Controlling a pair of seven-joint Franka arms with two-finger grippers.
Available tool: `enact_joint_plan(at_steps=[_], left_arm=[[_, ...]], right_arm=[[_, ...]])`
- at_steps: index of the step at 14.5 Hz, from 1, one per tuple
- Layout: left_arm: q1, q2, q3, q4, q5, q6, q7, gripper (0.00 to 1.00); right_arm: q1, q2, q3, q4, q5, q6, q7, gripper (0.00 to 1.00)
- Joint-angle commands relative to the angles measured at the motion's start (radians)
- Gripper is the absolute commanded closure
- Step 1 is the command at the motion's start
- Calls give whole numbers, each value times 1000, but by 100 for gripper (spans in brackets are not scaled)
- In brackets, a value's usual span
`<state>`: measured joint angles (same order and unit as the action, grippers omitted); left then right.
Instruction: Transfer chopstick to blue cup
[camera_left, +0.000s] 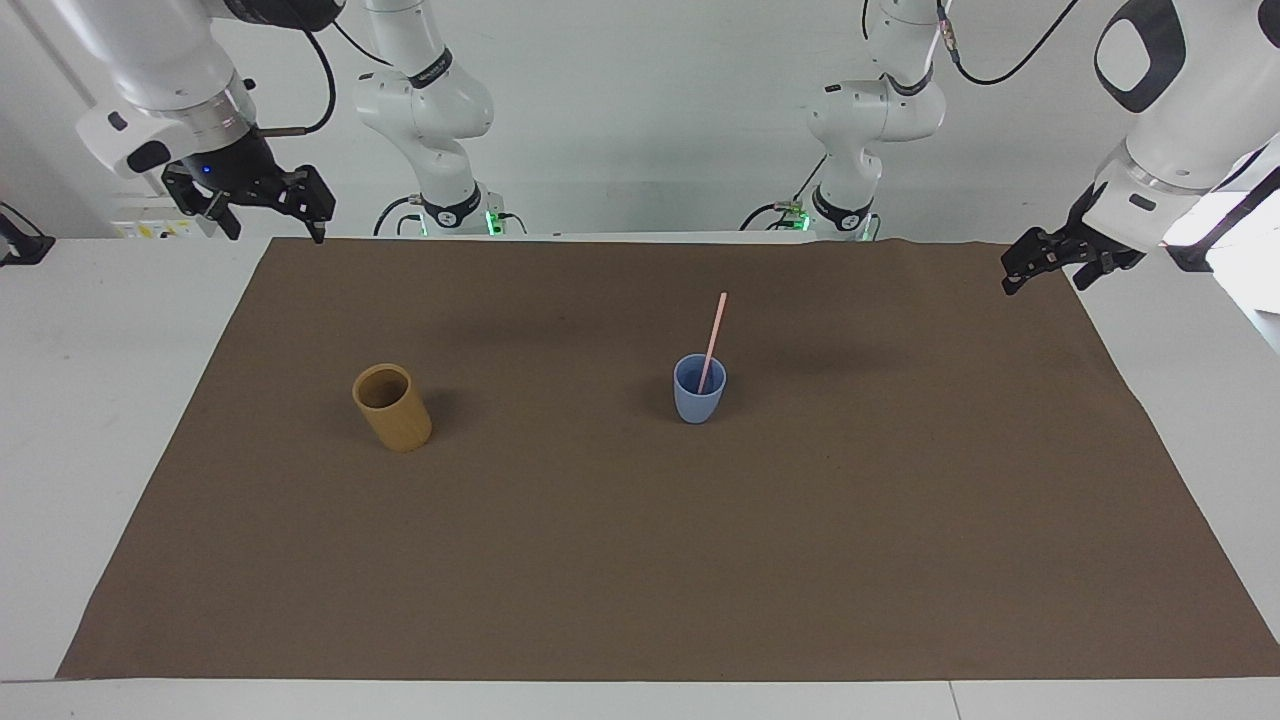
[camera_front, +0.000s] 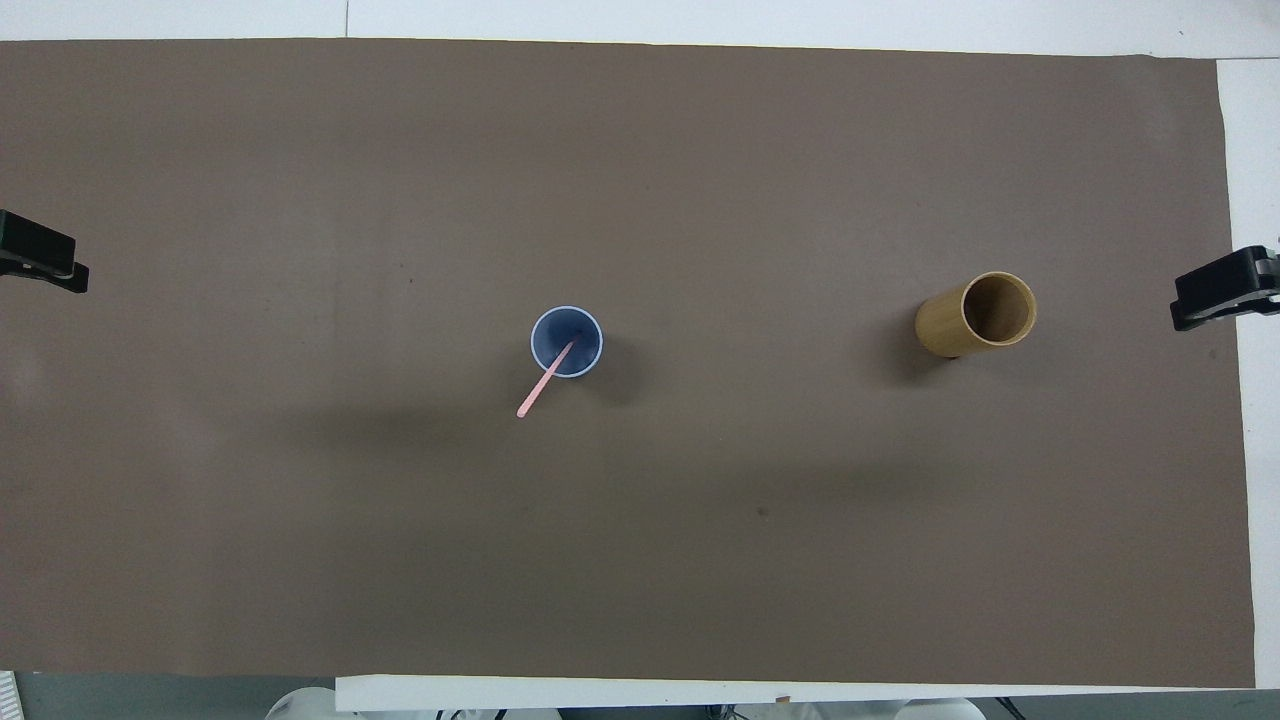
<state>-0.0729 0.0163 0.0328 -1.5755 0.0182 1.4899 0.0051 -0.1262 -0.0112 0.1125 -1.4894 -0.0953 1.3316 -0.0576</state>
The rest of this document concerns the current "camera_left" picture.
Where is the tan bamboo cup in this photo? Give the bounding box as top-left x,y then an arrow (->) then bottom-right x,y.
352,363 -> 434,454

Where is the black cable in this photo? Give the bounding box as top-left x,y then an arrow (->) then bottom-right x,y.
740,154 -> 831,233
254,10 -> 339,139
936,0 -> 1083,87
373,194 -> 427,238

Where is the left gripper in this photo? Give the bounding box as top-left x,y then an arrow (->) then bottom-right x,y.
1001,184 -> 1147,297

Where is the pink straw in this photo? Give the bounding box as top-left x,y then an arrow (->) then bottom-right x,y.
697,292 -> 729,394

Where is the blue cup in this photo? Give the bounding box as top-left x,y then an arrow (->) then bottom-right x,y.
673,353 -> 728,425

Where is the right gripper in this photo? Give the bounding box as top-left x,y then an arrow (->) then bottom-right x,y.
162,128 -> 337,245

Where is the black stand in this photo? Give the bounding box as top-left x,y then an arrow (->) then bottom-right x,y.
1164,140 -> 1280,274
0,200 -> 57,268

